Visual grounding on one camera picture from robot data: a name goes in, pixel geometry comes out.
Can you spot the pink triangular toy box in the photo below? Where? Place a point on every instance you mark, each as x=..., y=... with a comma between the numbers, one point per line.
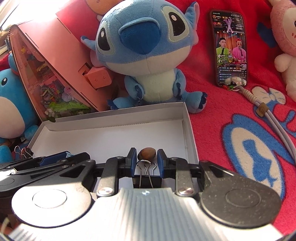
x=56, y=70

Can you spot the blue Stitch plush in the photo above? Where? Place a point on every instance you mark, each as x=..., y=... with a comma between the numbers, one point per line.
x=146, y=41

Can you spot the red patterned blanket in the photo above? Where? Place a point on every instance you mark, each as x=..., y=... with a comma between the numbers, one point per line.
x=228, y=131

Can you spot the white shallow cardboard box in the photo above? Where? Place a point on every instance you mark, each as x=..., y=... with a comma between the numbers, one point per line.
x=109, y=134

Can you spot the pink bunny plush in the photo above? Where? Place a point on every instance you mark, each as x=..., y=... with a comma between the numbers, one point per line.
x=283, y=19

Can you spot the brown wooden nut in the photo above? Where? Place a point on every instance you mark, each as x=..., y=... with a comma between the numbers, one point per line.
x=147, y=153

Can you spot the smartphone with lit screen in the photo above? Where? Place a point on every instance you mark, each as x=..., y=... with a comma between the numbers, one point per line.
x=230, y=46

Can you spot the black binder clip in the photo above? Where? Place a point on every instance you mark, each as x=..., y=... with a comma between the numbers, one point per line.
x=146, y=177

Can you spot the binder clip on box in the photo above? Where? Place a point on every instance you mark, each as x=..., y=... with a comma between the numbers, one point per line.
x=22, y=153

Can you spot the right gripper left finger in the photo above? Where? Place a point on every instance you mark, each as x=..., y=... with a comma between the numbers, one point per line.
x=118, y=166

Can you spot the blue round mouse plush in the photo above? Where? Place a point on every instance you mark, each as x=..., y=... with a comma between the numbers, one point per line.
x=18, y=117

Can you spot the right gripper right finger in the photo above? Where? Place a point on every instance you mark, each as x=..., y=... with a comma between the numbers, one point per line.
x=170, y=167

